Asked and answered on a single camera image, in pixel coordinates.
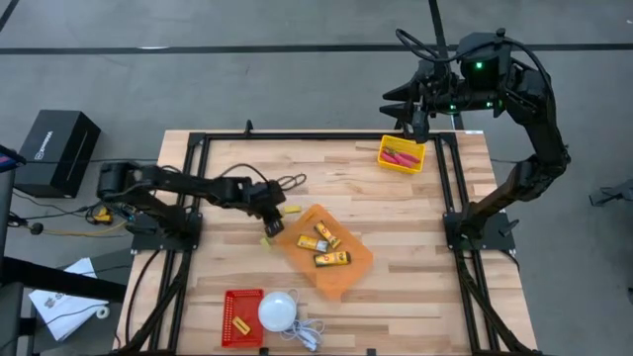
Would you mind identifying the white paper sheets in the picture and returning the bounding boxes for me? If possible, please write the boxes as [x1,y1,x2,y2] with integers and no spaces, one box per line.
[27,256,111,343]

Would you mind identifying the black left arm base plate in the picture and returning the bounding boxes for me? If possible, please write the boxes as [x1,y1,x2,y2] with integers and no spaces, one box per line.
[130,211,205,253]

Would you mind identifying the black printed cardboard box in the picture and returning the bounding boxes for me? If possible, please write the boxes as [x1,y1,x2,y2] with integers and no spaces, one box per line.
[13,109,102,200]

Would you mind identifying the yellow plastic basket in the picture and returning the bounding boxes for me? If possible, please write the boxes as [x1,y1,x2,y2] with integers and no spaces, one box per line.
[377,134,427,175]

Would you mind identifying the red plastic mesh basket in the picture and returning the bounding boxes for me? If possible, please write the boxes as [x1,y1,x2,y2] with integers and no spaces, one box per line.
[220,288,265,349]

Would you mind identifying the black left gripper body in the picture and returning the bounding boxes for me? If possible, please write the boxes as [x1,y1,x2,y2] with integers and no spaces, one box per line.
[246,179,288,222]

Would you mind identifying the white lamp cable with switch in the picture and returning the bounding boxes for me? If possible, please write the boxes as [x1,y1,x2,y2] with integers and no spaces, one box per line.
[280,288,328,353]

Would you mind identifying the black aluminium table frame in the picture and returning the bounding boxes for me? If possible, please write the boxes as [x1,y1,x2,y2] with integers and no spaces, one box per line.
[109,120,545,356]

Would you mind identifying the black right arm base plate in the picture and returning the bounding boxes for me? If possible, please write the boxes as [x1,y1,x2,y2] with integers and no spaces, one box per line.
[442,211,517,252]

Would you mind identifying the large black monitor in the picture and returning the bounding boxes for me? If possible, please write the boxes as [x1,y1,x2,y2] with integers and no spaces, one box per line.
[0,143,28,174]

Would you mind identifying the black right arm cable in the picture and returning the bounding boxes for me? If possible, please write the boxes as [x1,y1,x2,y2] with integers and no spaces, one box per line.
[394,28,554,100]

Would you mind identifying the yellow cable with connector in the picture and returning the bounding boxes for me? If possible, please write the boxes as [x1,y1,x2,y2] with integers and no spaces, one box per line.
[42,206,130,238]

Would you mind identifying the black standing desk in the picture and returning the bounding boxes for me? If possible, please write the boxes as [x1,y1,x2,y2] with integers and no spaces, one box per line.
[0,167,136,356]

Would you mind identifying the white globe lamp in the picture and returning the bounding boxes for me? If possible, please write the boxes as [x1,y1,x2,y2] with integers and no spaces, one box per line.
[256,290,299,333]

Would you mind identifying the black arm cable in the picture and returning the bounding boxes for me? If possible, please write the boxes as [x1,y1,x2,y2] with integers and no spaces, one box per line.
[217,161,309,193]
[394,28,554,100]

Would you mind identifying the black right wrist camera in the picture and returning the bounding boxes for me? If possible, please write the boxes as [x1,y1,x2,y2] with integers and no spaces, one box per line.
[408,108,432,144]

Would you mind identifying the yellow green crayon box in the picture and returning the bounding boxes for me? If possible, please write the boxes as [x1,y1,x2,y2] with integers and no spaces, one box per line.
[313,220,343,250]
[313,250,353,269]
[296,233,330,255]

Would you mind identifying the orange translucent plastic tray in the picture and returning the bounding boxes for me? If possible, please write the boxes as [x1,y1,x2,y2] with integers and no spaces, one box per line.
[273,203,376,304]

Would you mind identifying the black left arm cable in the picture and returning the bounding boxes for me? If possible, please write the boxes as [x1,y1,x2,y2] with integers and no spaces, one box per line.
[217,161,309,193]

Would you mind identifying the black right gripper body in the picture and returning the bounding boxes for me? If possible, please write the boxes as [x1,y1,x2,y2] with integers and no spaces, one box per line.
[413,58,466,120]

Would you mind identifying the yellow eraser with dark slot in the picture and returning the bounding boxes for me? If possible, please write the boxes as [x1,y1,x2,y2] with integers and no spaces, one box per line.
[230,315,252,336]

